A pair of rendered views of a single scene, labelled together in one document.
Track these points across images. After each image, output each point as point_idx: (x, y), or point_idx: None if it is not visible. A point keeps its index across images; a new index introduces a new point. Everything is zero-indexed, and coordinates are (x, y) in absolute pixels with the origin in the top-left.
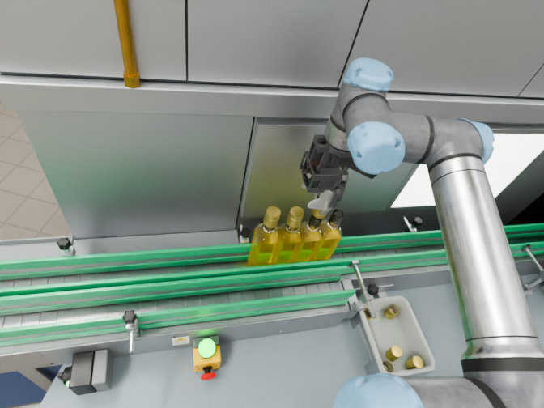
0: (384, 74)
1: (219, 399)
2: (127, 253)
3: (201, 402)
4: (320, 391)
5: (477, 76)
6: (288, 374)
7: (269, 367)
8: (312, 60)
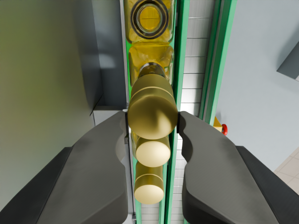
0: None
1: (236, 116)
2: (138, 215)
3: (232, 128)
4: (267, 29)
5: None
6: (240, 58)
7: (228, 75)
8: None
